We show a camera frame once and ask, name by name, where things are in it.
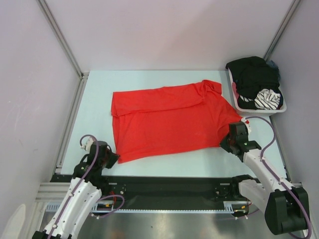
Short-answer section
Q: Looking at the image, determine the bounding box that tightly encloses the red tank top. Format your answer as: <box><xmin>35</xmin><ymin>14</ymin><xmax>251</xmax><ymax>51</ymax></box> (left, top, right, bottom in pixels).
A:
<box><xmin>111</xmin><ymin>80</ymin><xmax>241</xmax><ymax>163</ymax></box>

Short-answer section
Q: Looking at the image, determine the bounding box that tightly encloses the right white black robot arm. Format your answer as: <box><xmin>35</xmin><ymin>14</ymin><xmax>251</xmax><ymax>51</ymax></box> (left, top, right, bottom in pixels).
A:
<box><xmin>220</xmin><ymin>121</ymin><xmax>312</xmax><ymax>239</ymax></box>

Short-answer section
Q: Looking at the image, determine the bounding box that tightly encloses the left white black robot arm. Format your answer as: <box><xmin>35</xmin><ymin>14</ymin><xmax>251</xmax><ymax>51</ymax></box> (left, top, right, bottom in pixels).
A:
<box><xmin>32</xmin><ymin>140</ymin><xmax>119</xmax><ymax>239</ymax></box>

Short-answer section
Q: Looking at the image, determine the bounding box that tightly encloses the black tank top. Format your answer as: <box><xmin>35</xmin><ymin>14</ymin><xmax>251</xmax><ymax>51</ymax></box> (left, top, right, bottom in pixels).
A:
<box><xmin>225</xmin><ymin>56</ymin><xmax>283</xmax><ymax>110</ymax></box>

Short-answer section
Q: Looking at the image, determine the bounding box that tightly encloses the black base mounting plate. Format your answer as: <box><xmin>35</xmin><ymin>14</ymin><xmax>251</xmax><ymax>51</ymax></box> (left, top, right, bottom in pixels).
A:
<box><xmin>49</xmin><ymin>174</ymin><xmax>292</xmax><ymax>211</ymax></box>

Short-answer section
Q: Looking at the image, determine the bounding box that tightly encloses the white laundry basket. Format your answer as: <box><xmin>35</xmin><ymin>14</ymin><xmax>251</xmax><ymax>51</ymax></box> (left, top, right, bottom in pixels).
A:
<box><xmin>228</xmin><ymin>70</ymin><xmax>287</xmax><ymax>117</ymax></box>

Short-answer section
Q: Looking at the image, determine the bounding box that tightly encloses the pink garment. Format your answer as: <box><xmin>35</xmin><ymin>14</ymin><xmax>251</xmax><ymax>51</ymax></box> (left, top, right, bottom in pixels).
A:
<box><xmin>232</xmin><ymin>82</ymin><xmax>245</xmax><ymax>101</ymax></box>

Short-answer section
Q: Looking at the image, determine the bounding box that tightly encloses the striped white black garment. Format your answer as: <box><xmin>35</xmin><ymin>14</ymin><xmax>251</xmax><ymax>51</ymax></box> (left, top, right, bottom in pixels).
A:
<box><xmin>254</xmin><ymin>89</ymin><xmax>281</xmax><ymax>110</ymax></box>

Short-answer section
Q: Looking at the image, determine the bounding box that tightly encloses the blue denim garment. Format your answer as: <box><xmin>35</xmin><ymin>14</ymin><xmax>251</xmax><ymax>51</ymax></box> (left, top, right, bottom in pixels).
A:
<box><xmin>266</xmin><ymin>60</ymin><xmax>281</xmax><ymax>81</ymax></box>

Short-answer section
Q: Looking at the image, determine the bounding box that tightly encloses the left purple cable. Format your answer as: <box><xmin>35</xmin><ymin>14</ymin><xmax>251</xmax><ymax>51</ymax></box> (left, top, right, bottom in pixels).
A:
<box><xmin>47</xmin><ymin>134</ymin><xmax>125</xmax><ymax>239</ymax></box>

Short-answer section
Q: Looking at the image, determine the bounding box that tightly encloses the purple cable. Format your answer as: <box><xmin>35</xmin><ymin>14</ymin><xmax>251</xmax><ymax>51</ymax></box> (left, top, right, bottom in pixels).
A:
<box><xmin>235</xmin><ymin>116</ymin><xmax>312</xmax><ymax>239</ymax></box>
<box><xmin>47</xmin><ymin>134</ymin><xmax>125</xmax><ymax>239</ymax></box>

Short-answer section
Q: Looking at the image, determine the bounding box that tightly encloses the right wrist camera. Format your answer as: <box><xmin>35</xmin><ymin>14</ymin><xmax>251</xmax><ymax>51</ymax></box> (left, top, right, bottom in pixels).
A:
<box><xmin>241</xmin><ymin>117</ymin><xmax>251</xmax><ymax>134</ymax></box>

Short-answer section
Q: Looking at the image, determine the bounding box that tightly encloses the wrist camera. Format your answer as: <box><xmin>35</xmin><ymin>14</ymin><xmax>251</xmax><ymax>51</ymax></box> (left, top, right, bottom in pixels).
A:
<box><xmin>80</xmin><ymin>137</ymin><xmax>94</xmax><ymax>152</ymax></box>
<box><xmin>241</xmin><ymin>117</ymin><xmax>251</xmax><ymax>134</ymax></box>

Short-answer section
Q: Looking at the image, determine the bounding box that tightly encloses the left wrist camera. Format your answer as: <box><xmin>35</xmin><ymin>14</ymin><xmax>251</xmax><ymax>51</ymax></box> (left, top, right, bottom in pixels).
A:
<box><xmin>80</xmin><ymin>137</ymin><xmax>94</xmax><ymax>152</ymax></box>

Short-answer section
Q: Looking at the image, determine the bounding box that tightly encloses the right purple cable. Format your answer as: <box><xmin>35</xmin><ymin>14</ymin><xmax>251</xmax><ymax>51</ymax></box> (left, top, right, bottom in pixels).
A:
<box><xmin>235</xmin><ymin>116</ymin><xmax>312</xmax><ymax>239</ymax></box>

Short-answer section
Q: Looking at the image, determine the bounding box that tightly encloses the grey slotted cable duct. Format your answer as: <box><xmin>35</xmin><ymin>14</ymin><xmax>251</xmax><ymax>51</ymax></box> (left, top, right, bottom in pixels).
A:
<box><xmin>46</xmin><ymin>201</ymin><xmax>250</xmax><ymax>214</ymax></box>

